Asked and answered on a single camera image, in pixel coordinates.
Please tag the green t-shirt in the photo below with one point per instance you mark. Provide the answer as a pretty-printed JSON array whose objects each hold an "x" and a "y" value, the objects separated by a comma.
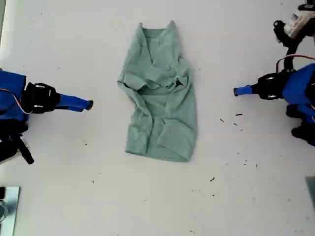
[{"x": 157, "y": 115}]

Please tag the steel plate with clamp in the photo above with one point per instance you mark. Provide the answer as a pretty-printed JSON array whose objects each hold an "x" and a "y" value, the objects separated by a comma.
[{"x": 11, "y": 211}]

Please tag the black camera stalk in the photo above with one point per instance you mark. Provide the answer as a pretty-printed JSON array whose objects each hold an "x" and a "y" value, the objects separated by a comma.
[{"x": 26, "y": 153}]

